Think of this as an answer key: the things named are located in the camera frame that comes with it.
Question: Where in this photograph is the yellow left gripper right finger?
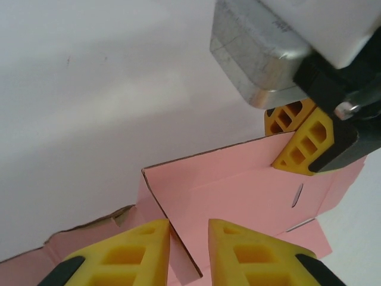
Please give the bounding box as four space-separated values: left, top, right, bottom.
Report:
207 218 337 286

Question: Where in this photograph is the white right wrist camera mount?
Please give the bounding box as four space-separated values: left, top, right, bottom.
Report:
258 0 379 69

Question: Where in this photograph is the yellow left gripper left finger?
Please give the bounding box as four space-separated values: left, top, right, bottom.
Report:
37 219 172 286

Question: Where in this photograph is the pink paper box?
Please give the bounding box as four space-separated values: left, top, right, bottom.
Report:
0 130 367 286

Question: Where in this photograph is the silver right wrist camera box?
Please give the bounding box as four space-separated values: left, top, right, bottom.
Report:
210 0 313 108

